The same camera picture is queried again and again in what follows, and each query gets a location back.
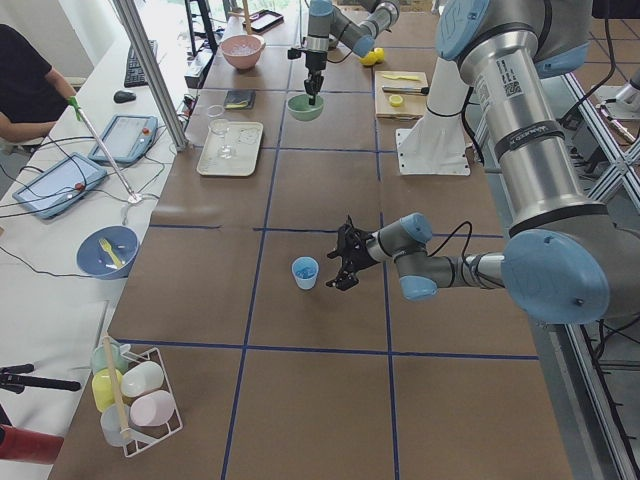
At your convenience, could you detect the black computer mouse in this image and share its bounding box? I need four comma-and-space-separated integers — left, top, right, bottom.
113, 90, 137, 104

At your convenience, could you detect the wooden cutting board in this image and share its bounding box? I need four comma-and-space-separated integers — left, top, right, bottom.
374, 71, 429, 119

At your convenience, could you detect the black camera tripod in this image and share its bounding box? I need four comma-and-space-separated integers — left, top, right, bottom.
1, 364, 82, 394

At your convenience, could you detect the half lemon slice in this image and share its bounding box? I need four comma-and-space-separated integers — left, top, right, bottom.
388, 94, 404, 107

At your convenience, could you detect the aluminium frame post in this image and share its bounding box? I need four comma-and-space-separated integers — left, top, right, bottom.
113, 0, 188, 152

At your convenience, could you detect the cream bear serving tray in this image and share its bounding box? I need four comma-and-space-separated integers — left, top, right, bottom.
196, 120, 264, 177

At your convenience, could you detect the far blue teach pendant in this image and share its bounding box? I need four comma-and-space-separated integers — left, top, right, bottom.
101, 115, 159, 166

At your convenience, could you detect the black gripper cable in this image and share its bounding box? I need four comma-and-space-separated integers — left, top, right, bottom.
429, 221, 474, 261

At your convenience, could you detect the clear wine glass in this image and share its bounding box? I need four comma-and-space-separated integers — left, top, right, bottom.
209, 117, 235, 159

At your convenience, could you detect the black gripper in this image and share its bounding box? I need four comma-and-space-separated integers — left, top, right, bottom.
287, 47, 327, 105
325, 216, 375, 291

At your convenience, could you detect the blue teach pendant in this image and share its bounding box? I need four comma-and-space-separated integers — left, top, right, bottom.
101, 115, 159, 166
12, 153, 107, 219

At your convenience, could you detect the light blue plastic cup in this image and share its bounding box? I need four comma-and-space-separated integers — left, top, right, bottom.
291, 256, 319, 290

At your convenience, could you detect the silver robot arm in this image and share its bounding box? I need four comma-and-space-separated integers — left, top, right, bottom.
331, 1, 639, 324
287, 0, 400, 105

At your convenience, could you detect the pink bowl of ice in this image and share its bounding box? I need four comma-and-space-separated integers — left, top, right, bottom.
219, 34, 266, 70

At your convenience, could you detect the white wire cup rack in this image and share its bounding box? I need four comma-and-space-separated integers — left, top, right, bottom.
90, 336, 183, 458

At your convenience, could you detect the red fire extinguisher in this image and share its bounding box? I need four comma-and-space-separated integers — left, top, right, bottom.
0, 425, 64, 465

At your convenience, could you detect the near blue teach pendant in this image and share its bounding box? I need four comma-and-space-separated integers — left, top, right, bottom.
12, 153, 107, 219

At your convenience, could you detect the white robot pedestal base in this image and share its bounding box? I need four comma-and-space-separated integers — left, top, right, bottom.
396, 58, 470, 176

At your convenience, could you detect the blue bowl on desk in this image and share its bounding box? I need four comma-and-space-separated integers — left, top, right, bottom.
76, 225, 139, 280

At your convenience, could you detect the grey folded cloth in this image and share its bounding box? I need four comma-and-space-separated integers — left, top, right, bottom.
223, 89, 256, 110

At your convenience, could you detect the yellow lemon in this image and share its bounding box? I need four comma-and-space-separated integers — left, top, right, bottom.
359, 47, 385, 67

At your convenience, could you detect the green ceramic bowl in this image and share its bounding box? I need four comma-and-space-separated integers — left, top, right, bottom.
287, 94, 324, 122

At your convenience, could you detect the yellow plastic knife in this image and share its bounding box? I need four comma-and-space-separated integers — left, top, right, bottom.
381, 73, 422, 82

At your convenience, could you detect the seated person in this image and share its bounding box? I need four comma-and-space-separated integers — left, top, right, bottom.
1, 24, 76, 143

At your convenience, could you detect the black keyboard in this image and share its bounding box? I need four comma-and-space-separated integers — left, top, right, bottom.
123, 45, 148, 88

